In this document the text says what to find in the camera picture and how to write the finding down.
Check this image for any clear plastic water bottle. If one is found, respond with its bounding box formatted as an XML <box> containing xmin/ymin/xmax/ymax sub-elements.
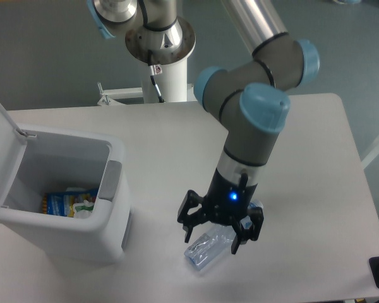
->
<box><xmin>184</xmin><ymin>199</ymin><xmax>265</xmax><ymax>271</ymax></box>

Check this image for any blue snack wrapper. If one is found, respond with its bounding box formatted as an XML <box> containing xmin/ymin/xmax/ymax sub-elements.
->
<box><xmin>42</xmin><ymin>187</ymin><xmax>99</xmax><ymax>218</ymax></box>

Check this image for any black cable on pedestal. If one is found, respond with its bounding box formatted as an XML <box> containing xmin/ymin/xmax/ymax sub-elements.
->
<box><xmin>147</xmin><ymin>50</ymin><xmax>165</xmax><ymax>104</ymax></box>

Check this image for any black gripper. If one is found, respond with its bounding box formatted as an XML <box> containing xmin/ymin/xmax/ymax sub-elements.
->
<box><xmin>177</xmin><ymin>169</ymin><xmax>264</xmax><ymax>254</ymax></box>

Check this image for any white plastic trash can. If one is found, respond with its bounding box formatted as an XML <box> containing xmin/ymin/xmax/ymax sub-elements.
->
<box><xmin>0</xmin><ymin>103</ymin><xmax>131</xmax><ymax>263</ymax></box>

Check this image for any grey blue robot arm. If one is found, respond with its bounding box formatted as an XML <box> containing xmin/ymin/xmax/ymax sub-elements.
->
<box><xmin>87</xmin><ymin>1</ymin><xmax>320</xmax><ymax>253</ymax></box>

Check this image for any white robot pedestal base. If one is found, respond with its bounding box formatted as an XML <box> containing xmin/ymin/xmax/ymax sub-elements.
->
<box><xmin>96</xmin><ymin>15</ymin><xmax>213</xmax><ymax>107</ymax></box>

